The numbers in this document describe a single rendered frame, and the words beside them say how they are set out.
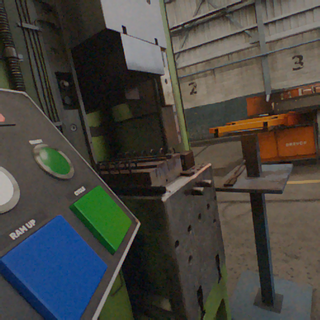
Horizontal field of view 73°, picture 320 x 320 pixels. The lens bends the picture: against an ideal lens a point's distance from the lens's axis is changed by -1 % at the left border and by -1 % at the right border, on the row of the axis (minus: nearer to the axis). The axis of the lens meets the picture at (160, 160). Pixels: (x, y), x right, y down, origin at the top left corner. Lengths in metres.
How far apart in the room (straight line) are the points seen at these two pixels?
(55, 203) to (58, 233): 0.04
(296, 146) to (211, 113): 4.63
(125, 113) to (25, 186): 0.90
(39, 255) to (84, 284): 0.05
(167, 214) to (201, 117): 7.89
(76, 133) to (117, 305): 0.55
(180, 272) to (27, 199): 0.54
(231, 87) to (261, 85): 0.95
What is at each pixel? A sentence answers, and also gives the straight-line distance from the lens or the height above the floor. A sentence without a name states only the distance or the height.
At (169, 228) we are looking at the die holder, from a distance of 0.63.
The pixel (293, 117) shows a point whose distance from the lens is 0.99.
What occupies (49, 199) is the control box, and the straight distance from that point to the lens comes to 0.26.
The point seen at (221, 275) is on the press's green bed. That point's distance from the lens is 1.07.
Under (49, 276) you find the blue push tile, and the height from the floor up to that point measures 1.01.
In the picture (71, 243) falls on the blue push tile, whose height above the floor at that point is 1.02.
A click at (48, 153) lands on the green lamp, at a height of 1.10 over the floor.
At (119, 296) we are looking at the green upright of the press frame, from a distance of 0.83.
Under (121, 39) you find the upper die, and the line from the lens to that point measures 0.67.
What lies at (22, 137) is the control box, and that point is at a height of 1.13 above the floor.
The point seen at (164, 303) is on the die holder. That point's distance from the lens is 0.86.
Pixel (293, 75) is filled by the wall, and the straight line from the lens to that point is 8.28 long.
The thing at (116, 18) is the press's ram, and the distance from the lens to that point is 0.68.
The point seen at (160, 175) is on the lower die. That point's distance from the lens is 0.68.
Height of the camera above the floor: 1.11
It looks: 9 degrees down
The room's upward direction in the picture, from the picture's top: 11 degrees counter-clockwise
